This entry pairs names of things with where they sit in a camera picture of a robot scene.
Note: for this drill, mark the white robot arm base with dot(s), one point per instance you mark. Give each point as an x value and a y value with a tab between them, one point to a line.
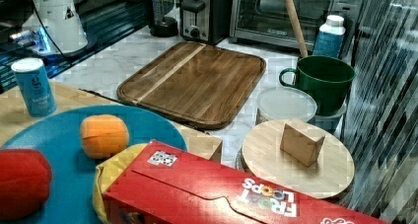
57	27

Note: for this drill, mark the dark wooden cutting board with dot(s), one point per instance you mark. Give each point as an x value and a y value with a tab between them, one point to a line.
199	84

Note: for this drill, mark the black blender base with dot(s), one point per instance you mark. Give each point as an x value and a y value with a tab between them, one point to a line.
162	22

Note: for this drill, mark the red Froot Loops box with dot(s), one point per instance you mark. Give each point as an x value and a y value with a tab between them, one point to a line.
165	185

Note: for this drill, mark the black silver toaster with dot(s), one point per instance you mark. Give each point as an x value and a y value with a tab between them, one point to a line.
205	21

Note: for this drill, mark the silver toaster oven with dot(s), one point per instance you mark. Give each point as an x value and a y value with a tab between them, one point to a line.
267	21

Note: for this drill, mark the orange plush fruit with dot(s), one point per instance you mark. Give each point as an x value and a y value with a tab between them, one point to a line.
103	135

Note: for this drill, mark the green plastic mug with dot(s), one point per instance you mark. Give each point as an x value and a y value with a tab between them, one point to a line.
326	79

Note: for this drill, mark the wooden rolling pin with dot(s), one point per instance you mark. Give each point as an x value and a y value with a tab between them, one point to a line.
292	13

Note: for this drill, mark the blue bottle with white cap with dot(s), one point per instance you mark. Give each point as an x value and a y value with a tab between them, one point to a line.
330	37

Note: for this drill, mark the blue round plate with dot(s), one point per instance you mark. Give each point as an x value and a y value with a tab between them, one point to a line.
57	137

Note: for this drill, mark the blue cylindrical salt canister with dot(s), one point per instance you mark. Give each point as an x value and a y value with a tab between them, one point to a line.
34	86

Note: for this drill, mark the red plush fruit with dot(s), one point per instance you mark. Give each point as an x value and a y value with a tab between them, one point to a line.
25	182

